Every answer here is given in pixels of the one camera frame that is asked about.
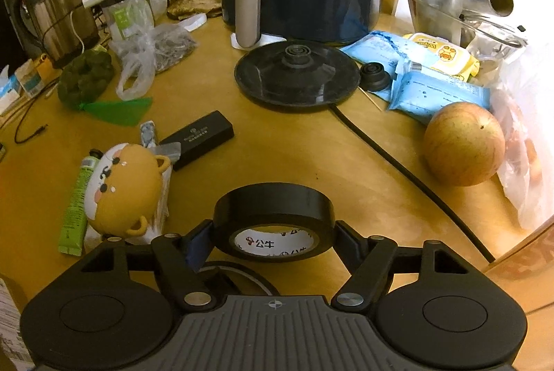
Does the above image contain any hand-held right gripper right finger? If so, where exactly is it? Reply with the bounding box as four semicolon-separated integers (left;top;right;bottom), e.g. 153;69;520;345
331;221;472;313

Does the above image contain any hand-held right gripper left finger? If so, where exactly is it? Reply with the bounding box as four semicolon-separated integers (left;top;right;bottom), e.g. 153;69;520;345
78;219;219;313

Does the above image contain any black ring lid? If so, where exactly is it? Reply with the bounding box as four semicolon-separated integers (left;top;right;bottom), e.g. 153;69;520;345
201;262;282;297

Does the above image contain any black electrical tape roll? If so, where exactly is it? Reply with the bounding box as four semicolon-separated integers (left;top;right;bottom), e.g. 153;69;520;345
213;183;337;263

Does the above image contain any yellow plush toy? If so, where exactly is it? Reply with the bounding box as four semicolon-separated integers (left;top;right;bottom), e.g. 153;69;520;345
84;142;171;244

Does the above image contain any small silver foil packet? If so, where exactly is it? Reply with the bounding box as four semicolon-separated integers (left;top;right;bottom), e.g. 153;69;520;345
139;121;182;164

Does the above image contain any black rectangular box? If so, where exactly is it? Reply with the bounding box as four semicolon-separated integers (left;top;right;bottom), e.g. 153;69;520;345
161;110;235;171

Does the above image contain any green tube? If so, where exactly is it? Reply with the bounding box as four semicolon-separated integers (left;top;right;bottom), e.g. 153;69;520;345
58;149;102;256

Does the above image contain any wooden toothpick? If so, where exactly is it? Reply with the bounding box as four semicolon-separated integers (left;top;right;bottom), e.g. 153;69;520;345
358;87;384;111

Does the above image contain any apple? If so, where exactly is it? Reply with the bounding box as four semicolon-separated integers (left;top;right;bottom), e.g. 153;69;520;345
423;101;506;186

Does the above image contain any black rubber knob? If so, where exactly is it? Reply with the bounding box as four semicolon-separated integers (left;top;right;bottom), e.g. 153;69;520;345
360;62;391;91

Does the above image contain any blue wet wipes pack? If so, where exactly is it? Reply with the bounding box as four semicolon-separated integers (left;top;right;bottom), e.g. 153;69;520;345
387;61;492;125
340;30;416;101

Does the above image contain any black kettle base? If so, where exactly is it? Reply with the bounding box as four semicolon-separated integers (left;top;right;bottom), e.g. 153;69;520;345
234;42;362;112

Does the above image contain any clear bag of seeds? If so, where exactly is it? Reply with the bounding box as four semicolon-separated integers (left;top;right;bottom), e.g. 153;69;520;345
108;25;200;101

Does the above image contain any green bag of vegetables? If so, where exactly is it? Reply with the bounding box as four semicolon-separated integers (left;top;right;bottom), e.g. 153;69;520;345
57;50;154;127

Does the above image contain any yellow wet wipes pack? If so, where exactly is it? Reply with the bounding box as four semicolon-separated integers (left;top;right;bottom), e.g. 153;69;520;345
404;32;481;82

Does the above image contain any white plastic piece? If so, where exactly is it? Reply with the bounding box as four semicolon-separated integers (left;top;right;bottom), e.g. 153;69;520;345
231;32;286;50

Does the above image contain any white paper strip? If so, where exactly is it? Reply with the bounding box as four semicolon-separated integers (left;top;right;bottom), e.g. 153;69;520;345
179;12;207;32

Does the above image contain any small carton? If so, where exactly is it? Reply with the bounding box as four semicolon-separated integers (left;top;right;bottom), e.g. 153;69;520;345
15;59;46;99

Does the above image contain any brown dried food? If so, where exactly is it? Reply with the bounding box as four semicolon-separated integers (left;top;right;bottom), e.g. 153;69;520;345
167;0;223;20

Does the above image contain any tissue box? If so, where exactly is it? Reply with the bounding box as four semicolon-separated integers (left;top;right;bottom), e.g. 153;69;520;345
0;65;22;116

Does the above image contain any stainless steel kettle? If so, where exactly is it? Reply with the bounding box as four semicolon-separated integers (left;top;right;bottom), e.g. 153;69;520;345
13;0;100;69

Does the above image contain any black power cable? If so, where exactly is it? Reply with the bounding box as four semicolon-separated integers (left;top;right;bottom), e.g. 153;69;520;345
328;106;497;263

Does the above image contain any thin black cable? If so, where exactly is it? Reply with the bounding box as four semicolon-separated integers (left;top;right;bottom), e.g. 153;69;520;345
13;81;61;144

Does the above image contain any white charger cable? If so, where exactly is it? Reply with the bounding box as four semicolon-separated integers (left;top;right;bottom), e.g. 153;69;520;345
65;7;85;53

